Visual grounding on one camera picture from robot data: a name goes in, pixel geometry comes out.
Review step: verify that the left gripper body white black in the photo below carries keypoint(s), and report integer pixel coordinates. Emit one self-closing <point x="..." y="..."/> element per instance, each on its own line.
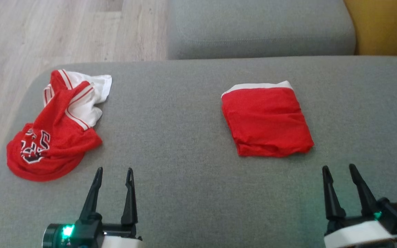
<point x="88" y="232"/>

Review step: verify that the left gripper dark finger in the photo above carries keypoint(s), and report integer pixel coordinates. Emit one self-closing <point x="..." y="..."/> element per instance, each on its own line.
<point x="129" y="199"/>
<point x="91" y="196"/>

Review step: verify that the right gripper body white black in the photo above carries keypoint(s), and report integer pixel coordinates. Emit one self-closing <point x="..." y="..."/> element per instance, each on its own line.
<point x="367" y="232"/>

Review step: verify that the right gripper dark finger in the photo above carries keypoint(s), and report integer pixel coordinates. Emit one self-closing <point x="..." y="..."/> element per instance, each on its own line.
<point x="364" y="193"/>
<point x="332" y="196"/>

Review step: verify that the red white sports jersey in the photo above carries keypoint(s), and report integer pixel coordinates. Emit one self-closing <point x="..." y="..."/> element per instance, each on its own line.
<point x="60" y="137"/>

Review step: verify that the red shorts with white stripe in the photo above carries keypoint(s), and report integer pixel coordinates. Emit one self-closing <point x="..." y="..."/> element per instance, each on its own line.
<point x="267" y="120"/>

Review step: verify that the grey fabric sofa seat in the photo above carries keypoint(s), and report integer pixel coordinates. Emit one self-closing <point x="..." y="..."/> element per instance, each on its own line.
<point x="191" y="155"/>

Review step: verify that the mustard yellow cushion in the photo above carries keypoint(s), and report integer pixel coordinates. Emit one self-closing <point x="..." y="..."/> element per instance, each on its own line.
<point x="388" y="24"/>

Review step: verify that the grey fabric sofa cushion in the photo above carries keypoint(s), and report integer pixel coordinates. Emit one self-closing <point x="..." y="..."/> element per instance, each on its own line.
<point x="260" y="27"/>

